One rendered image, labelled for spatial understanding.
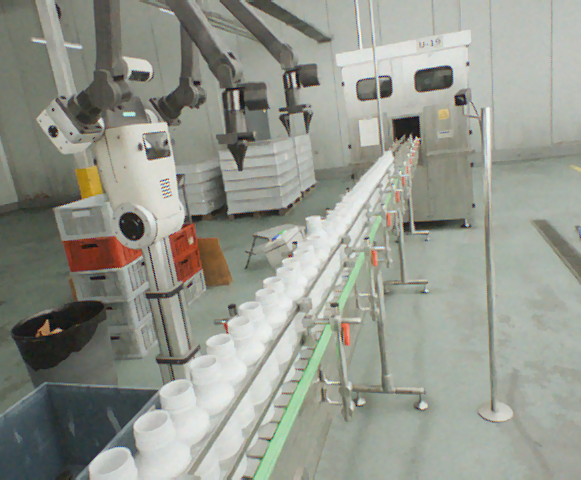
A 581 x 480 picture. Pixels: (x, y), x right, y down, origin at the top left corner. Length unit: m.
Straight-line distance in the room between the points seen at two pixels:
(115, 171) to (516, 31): 10.16
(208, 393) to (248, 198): 7.10
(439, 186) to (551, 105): 6.00
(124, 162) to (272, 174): 6.03
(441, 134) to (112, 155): 4.36
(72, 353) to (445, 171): 4.26
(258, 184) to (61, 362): 5.51
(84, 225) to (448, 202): 3.87
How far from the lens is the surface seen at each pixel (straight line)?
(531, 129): 11.17
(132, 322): 3.38
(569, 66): 11.28
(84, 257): 3.39
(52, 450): 1.27
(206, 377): 0.60
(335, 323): 0.85
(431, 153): 5.50
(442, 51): 5.48
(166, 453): 0.53
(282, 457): 0.75
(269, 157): 7.44
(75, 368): 2.56
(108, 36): 1.35
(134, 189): 1.53
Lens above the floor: 1.44
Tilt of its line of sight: 14 degrees down
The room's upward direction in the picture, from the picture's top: 8 degrees counter-clockwise
